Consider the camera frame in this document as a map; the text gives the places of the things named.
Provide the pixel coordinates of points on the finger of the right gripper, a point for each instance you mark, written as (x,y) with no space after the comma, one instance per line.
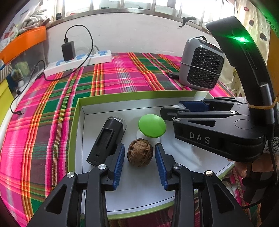
(171,113)
(216,104)

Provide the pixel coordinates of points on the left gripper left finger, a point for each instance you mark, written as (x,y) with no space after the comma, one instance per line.
(62,207)

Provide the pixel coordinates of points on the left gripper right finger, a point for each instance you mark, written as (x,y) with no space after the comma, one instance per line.
(217,206)

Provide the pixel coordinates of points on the green cap white stand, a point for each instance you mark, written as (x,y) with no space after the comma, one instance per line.
(151,128)

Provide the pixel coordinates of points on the black rectangular device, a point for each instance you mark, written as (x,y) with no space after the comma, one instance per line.
(107,141)

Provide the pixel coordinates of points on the person right hand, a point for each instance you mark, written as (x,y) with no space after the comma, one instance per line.
(263,164)

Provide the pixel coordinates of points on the grey black space heater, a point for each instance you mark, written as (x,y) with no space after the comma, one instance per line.
(201,64)

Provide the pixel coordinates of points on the green white cardboard box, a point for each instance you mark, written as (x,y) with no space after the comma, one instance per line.
(140,190)

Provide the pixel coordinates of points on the plaid pink green blanket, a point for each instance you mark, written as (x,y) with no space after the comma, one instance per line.
(34,151)

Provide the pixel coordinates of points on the white blue power strip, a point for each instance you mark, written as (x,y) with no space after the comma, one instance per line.
(61,65)

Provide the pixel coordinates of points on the cream patterned curtain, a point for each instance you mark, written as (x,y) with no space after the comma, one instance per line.
(258,28)

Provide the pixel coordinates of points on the black power adapter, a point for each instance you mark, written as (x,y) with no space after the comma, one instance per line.
(68,50)

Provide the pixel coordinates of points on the yellow shoe box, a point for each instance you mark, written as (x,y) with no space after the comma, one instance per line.
(6,98)

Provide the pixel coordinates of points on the striped grey box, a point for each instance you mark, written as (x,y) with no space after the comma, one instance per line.
(6,69)

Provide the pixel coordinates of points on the orange storage bin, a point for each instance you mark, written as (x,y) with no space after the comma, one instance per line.
(22,43)

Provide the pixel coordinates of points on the black window handle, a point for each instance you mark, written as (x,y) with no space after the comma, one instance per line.
(186,20)

